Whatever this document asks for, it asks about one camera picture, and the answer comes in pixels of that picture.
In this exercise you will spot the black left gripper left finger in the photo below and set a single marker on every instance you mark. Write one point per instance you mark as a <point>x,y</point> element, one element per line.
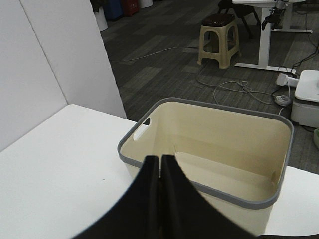
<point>135,215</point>

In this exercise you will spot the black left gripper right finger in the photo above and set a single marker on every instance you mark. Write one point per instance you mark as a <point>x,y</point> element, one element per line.
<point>186,214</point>

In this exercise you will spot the beige bin with grey rim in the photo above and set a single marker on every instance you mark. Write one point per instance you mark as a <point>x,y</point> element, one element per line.
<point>235,157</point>

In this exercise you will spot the white box device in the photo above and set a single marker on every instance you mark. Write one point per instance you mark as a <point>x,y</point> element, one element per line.
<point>305,108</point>

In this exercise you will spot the white power strip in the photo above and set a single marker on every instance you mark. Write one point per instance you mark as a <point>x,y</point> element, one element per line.
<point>285,80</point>

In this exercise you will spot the beige plastic stool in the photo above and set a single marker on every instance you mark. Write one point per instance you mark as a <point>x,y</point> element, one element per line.
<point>224,45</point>

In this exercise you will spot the white cylindrical bin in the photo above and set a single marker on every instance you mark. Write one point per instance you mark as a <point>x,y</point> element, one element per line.
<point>100,19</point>

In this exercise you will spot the blue bin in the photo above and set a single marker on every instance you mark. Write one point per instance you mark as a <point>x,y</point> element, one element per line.
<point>113,10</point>

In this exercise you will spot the red bin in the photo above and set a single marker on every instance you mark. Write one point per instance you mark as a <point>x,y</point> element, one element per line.
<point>129,7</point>

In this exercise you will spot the white desk frame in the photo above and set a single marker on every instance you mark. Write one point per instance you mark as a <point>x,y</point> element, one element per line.
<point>271,9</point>

